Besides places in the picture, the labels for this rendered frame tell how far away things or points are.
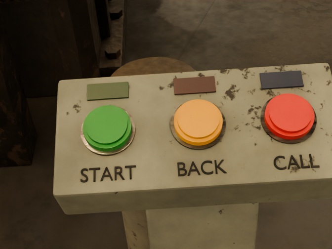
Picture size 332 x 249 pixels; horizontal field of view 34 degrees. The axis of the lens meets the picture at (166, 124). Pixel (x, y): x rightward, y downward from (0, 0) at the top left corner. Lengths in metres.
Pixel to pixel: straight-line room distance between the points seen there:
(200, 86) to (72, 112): 0.11
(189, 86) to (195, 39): 1.17
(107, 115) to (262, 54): 1.15
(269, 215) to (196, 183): 0.74
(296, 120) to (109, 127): 0.15
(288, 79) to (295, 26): 1.23
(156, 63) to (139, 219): 0.20
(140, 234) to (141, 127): 0.31
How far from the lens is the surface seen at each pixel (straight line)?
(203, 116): 0.45
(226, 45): 1.61
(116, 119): 0.45
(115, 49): 1.46
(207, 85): 0.48
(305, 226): 1.16
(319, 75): 0.50
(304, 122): 0.46
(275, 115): 0.46
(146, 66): 0.66
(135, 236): 0.77
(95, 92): 0.48
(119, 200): 0.46
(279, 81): 0.48
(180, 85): 0.48
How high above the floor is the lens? 0.91
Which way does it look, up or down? 42 degrees down
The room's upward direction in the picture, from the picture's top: 4 degrees counter-clockwise
